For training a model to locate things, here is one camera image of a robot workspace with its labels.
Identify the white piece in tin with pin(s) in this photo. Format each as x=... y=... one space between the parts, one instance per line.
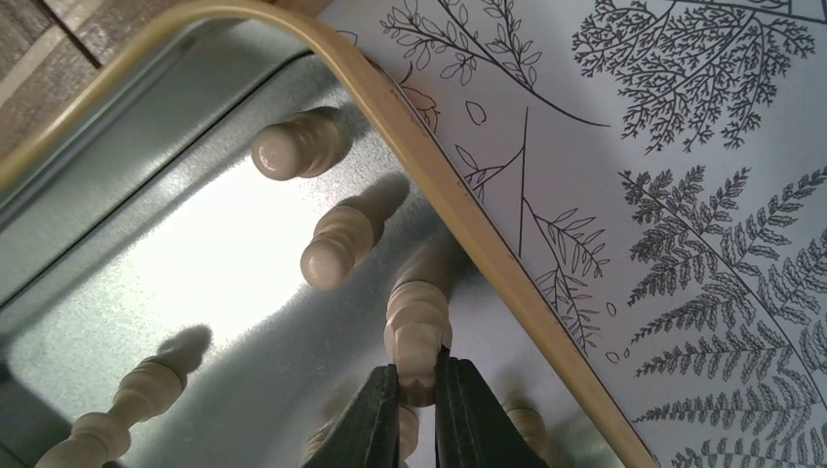
x=306 y=144
x=345 y=235
x=147 y=391

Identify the floral table mat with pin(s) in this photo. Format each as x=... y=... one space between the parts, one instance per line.
x=660 y=169

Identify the white piece gripped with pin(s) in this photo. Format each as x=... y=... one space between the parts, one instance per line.
x=418 y=324

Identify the yellow tin box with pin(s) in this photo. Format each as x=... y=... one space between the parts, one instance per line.
x=138 y=212

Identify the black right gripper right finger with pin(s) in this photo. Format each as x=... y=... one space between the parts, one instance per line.
x=471 y=427

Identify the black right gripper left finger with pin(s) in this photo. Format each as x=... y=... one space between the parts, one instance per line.
x=367 y=434

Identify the wooden chess board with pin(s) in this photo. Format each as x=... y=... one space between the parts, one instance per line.
x=52 y=49

